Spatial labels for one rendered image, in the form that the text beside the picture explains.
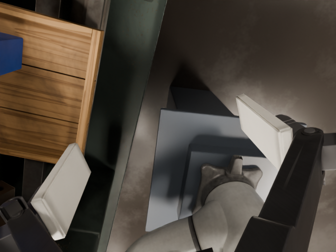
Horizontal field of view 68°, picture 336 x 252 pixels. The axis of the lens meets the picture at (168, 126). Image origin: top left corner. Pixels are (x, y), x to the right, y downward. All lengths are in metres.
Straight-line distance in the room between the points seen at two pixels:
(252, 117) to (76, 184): 0.13
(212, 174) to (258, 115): 0.56
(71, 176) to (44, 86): 0.40
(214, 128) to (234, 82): 0.81
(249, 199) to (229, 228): 0.09
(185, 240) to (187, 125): 0.30
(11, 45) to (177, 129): 0.44
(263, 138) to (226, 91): 1.35
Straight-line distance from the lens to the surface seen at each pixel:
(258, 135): 0.17
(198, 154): 0.70
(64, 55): 0.55
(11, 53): 0.53
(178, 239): 0.62
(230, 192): 0.66
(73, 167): 0.19
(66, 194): 0.18
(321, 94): 1.79
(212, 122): 0.72
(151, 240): 0.65
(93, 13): 0.55
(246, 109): 0.18
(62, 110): 0.57
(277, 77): 1.61
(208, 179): 0.72
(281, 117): 0.17
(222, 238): 0.59
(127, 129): 0.94
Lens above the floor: 1.40
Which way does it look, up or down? 68 degrees down
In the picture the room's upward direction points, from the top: 169 degrees clockwise
